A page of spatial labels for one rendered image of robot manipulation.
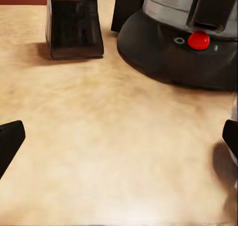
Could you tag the countertop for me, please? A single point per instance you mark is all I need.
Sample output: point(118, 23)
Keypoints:
point(108, 143)

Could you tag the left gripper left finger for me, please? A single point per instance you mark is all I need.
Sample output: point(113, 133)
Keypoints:
point(12, 136)

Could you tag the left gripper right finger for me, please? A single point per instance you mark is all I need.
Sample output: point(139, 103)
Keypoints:
point(230, 135)

